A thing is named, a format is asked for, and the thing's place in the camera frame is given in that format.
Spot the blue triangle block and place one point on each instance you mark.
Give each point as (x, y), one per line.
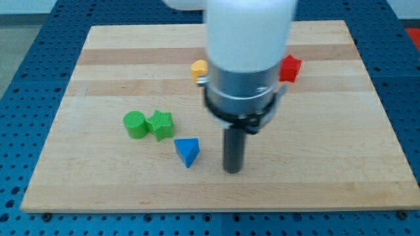
(187, 149)

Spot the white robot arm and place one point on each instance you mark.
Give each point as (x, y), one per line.
(245, 44)

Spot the red star block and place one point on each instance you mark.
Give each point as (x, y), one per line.
(290, 68)

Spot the green cylinder block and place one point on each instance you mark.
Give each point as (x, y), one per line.
(135, 124)

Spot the wooden board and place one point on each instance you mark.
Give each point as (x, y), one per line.
(330, 146)

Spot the green star block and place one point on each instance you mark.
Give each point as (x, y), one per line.
(161, 125)

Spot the yellow heart block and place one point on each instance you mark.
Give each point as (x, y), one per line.
(198, 69)

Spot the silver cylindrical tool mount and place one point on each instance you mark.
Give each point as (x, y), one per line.
(246, 101)

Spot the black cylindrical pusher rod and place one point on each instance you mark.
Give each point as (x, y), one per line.
(233, 149)

